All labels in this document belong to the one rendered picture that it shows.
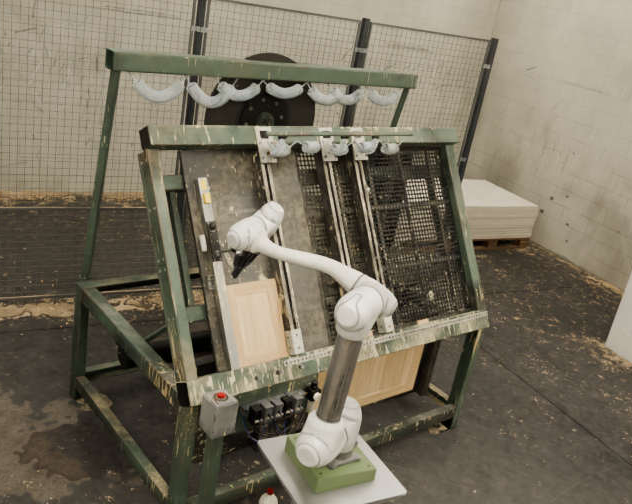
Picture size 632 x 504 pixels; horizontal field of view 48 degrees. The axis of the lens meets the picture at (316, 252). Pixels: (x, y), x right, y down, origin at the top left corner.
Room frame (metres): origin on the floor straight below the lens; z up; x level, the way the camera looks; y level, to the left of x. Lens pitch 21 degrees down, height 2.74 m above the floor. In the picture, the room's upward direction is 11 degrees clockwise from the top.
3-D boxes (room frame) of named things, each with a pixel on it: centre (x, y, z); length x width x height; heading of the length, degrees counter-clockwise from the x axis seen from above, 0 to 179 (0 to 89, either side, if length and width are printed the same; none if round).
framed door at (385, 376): (3.91, -0.47, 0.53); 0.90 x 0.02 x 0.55; 132
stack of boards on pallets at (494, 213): (8.29, -1.28, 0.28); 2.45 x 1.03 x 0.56; 122
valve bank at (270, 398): (3.03, 0.02, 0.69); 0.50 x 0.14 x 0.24; 132
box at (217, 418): (2.69, 0.29, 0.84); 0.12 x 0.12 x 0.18; 42
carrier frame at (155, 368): (4.02, 0.10, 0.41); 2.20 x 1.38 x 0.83; 132
